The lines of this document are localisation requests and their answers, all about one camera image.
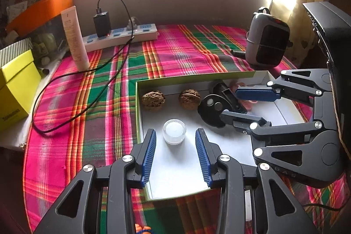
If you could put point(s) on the white plug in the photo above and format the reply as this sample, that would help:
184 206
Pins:
132 24

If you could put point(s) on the brown walnut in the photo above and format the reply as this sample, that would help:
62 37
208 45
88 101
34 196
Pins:
153 100
189 99

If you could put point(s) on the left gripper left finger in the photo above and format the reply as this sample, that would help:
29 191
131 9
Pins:
143 154

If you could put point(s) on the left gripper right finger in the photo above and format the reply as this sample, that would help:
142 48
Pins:
208 154

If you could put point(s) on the black round disc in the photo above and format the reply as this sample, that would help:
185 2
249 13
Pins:
211 108

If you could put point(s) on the pink clip with dial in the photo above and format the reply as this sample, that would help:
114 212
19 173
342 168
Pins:
243 99

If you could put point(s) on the yellow box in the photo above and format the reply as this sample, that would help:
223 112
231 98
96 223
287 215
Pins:
19 83

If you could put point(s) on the open white green box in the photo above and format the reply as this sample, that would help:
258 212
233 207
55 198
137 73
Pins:
176 171

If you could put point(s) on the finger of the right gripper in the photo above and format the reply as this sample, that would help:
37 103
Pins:
261 93
244 120

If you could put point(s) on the white power strip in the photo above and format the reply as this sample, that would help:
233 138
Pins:
145 32

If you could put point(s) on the black rectangular device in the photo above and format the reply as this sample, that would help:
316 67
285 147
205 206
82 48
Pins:
223 90

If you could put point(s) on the plaid pink green tablecloth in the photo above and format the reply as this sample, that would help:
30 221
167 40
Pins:
108 129

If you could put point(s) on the blue cord keychain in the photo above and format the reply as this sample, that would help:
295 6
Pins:
143 229

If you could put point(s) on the cream lotion tube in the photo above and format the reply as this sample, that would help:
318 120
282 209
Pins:
74 38

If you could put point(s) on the black charger adapter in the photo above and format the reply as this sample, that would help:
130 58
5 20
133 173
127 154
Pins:
102 24

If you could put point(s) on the orange lid storage bin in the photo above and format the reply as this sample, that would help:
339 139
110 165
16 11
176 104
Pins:
37 15

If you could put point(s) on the grey black mini heater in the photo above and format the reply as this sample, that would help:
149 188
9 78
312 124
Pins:
266 40

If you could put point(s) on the small translucent round jar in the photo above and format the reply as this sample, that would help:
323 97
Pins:
174 131

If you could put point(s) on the striped white box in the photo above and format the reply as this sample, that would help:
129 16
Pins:
14 50

